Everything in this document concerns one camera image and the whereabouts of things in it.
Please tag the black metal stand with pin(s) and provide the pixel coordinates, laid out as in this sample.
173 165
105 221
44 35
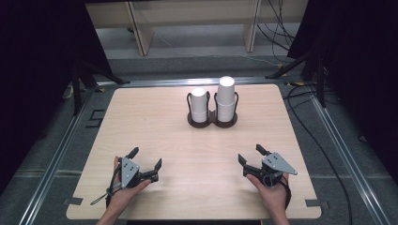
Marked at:
76 93
321 87

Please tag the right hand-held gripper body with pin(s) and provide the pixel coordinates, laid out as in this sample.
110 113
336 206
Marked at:
277 164

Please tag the yellow tape strip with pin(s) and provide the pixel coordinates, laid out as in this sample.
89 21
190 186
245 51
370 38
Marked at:
295 83

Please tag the white paper cup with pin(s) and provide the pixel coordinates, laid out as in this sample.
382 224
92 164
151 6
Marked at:
226 90
226 113
199 100
199 117

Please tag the black curtain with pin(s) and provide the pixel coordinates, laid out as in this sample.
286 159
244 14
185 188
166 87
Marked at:
34 78
359 62

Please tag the person's right hand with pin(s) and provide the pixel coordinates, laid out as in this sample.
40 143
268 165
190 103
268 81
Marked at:
275 198

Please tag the light wooden desk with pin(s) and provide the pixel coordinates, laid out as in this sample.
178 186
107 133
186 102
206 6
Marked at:
187 12

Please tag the aluminium rail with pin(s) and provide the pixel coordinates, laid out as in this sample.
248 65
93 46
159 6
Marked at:
56 159
187 82
345 156

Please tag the person's left hand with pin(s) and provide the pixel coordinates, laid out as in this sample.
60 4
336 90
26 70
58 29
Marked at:
123 197

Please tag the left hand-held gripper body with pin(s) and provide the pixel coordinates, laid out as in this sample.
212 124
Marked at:
129 170

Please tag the grey tape strip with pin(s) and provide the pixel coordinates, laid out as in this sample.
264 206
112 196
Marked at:
316 203

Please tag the dark brown cup holder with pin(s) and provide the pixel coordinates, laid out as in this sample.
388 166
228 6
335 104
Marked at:
212 117

